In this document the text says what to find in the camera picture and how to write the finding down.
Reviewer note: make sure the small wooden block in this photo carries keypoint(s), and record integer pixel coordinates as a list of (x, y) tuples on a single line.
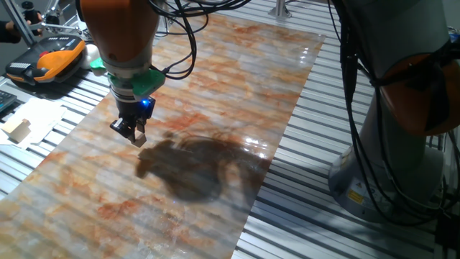
[(139, 140)]

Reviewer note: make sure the orange black teach pendant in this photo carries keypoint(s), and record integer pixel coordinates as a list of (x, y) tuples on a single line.
[(50, 59)]

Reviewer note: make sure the large wooden block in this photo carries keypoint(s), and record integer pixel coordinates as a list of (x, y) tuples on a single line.
[(16, 130)]

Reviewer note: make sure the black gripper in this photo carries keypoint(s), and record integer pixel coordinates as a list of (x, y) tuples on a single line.
[(131, 109)]

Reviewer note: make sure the dark grey frame post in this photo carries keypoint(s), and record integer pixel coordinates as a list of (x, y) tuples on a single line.
[(18, 23)]

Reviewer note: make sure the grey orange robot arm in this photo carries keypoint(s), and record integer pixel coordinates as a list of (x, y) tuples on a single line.
[(395, 36)]

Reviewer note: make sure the blue bag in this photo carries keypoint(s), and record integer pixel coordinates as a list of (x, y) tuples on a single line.
[(454, 37)]

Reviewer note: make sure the aluminium frame post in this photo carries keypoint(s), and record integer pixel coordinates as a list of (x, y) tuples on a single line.
[(280, 9)]

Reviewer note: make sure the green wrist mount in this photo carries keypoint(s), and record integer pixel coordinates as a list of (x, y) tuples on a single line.
[(145, 82)]

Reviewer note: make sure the person hand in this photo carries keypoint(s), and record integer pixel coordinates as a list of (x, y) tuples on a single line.
[(34, 21)]

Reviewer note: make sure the orange marble pattern mat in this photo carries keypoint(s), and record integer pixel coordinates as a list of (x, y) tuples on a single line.
[(179, 198)]

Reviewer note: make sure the white paper sheets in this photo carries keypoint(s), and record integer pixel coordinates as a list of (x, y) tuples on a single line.
[(43, 115)]

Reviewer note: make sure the dark sleeved forearm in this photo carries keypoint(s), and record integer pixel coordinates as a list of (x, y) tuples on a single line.
[(7, 32)]

